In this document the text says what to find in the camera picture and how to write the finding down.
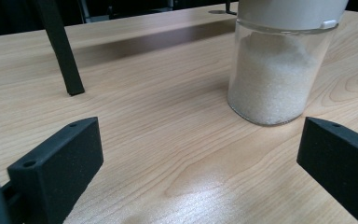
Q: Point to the black metal stand foot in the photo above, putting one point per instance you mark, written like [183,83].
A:
[228,8]

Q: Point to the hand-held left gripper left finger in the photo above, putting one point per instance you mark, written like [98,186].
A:
[56,168]

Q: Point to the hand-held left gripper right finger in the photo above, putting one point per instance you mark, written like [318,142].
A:
[338,165]

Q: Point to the glass jar with white lid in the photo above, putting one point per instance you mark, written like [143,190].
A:
[276,77]

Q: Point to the black metal stand leg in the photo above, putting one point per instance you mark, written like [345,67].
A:
[60,46]

